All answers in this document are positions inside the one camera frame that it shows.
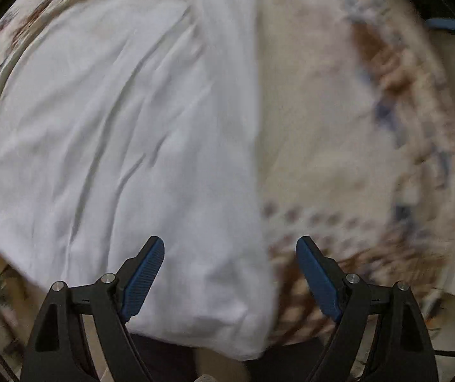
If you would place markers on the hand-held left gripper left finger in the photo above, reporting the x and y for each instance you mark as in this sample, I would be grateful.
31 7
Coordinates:
144 274

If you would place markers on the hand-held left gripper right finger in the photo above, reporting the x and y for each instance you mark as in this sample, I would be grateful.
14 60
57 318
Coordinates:
317 274

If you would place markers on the white shirt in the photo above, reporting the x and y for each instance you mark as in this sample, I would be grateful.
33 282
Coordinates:
124 135

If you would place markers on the dark cloth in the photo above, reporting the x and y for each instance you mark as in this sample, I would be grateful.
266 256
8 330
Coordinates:
163 360

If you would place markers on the patterned blanket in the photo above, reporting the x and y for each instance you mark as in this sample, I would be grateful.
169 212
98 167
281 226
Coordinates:
315 127

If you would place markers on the blue object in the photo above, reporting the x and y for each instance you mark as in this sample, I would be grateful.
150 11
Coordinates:
444 24

